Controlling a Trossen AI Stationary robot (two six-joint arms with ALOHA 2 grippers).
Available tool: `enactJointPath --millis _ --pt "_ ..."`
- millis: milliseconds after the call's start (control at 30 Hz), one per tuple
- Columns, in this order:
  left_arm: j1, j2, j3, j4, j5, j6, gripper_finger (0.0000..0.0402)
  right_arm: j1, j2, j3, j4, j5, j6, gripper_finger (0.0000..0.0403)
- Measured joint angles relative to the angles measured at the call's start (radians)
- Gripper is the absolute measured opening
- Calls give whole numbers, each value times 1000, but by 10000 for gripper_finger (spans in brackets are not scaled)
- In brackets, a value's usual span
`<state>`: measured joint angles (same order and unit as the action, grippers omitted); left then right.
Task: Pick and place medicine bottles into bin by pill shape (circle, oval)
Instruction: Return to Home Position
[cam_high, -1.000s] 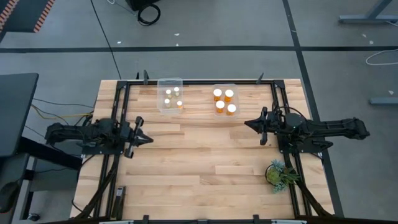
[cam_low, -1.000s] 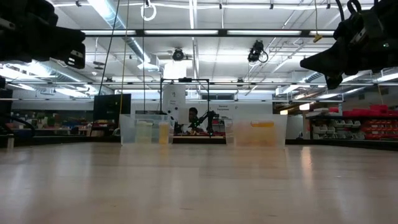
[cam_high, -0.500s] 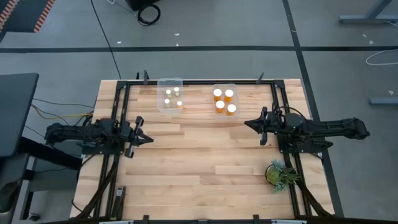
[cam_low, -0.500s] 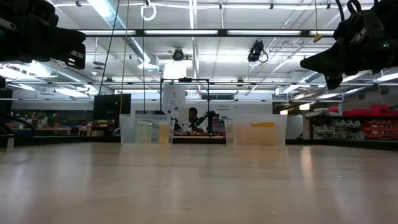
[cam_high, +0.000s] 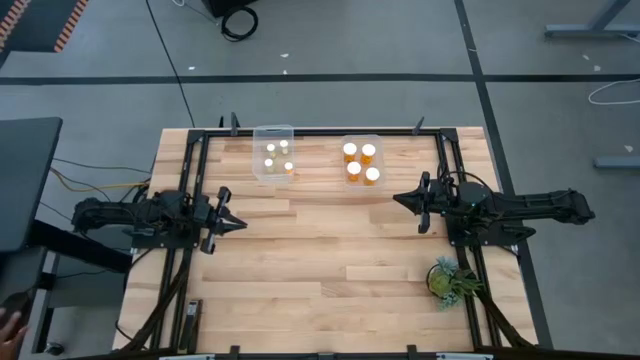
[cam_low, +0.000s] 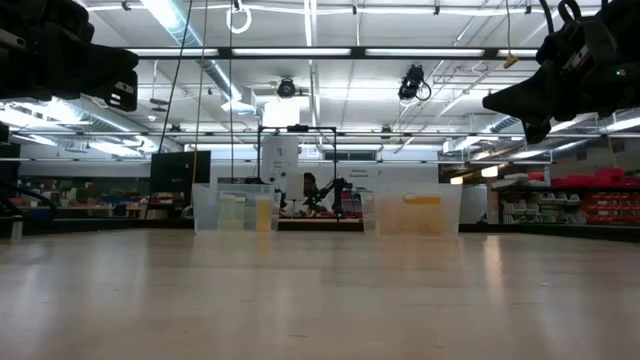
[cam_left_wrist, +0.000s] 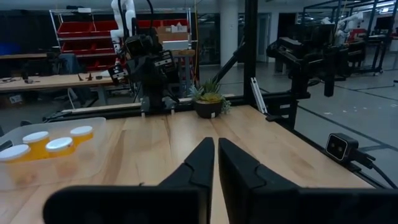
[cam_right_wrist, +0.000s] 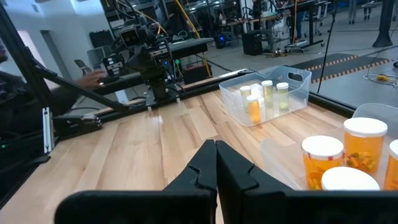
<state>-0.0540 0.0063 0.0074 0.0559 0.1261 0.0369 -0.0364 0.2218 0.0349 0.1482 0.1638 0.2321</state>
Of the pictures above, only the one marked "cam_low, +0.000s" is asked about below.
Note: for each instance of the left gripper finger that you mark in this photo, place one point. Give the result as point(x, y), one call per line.
point(115, 80)

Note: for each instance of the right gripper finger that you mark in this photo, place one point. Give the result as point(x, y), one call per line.
point(525, 97)

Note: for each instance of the slim pale yellow pill bottle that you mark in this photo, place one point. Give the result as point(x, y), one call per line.
point(227, 212)

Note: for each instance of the small black background robot arm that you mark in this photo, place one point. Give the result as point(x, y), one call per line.
point(340, 192)

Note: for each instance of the clear plastic bin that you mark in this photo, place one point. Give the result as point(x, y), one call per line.
point(205, 210)
point(452, 210)

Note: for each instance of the black monitor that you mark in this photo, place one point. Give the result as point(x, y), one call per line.
point(180, 172)

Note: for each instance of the shelf with red grey bins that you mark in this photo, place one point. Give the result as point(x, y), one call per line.
point(550, 210)

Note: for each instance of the white sign board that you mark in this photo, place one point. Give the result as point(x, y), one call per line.
point(280, 160)

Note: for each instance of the white paper sheet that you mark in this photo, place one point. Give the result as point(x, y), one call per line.
point(295, 186)

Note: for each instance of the person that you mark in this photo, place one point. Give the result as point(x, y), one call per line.
point(309, 182)

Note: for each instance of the black hanging camera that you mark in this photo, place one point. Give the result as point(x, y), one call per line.
point(412, 80)
point(286, 88)

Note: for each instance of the silver metal post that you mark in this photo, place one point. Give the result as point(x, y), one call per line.
point(17, 227)

